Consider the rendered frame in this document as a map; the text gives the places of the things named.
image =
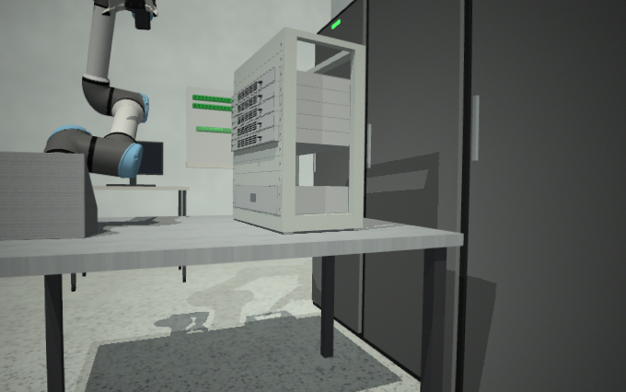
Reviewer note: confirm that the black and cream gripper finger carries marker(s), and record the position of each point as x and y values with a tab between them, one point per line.
114	7
151	6

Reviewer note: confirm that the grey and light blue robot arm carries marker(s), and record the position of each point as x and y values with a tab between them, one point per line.
117	154

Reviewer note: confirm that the white server rack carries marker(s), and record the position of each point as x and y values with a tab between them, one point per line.
295	108

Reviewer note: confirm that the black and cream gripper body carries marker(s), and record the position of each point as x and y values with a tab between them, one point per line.
135	4

